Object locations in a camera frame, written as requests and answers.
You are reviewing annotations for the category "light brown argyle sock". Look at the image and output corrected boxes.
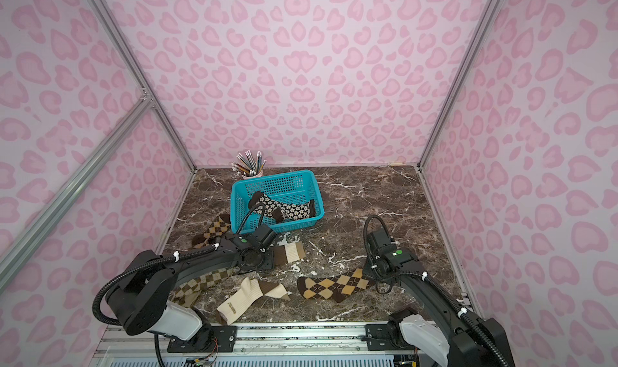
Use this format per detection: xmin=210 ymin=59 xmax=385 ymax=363
xmin=168 ymin=213 xmax=242 ymax=309

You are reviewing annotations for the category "brown daisy sock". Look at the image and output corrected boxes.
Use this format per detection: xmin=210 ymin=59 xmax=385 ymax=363
xmin=271 ymin=200 xmax=316 ymax=223
xmin=248 ymin=192 xmax=291 ymax=223

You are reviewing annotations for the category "teal plastic basket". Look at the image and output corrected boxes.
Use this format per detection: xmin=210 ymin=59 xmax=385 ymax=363
xmin=229 ymin=170 xmax=325 ymax=233

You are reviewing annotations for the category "dark brown argyle sock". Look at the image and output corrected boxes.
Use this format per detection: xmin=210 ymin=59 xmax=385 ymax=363
xmin=296 ymin=268 xmax=375 ymax=303

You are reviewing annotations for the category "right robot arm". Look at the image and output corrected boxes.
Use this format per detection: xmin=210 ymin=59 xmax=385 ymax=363
xmin=362 ymin=215 xmax=515 ymax=366

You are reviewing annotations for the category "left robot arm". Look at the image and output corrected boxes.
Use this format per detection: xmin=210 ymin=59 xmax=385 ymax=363
xmin=92 ymin=222 xmax=277 ymax=344

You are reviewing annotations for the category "cream brown striped sock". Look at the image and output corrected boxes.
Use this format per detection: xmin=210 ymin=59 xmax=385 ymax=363
xmin=274 ymin=241 xmax=306 ymax=267

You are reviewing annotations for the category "cream brown sock with label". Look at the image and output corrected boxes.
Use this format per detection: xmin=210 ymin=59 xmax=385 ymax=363
xmin=217 ymin=278 xmax=290 ymax=325

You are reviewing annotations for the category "pink cup of pencils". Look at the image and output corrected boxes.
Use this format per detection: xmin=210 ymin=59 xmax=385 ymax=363
xmin=231 ymin=150 xmax=266 ymax=180

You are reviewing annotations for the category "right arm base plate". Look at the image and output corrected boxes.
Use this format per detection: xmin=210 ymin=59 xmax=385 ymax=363
xmin=361 ymin=322 xmax=416 ymax=351

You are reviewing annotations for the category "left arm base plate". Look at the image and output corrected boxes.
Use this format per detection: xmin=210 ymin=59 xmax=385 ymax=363
xmin=167 ymin=326 xmax=238 ymax=354

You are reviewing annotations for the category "aluminium mounting rail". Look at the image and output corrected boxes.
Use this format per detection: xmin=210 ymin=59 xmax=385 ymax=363
xmin=90 ymin=321 xmax=438 ymax=366

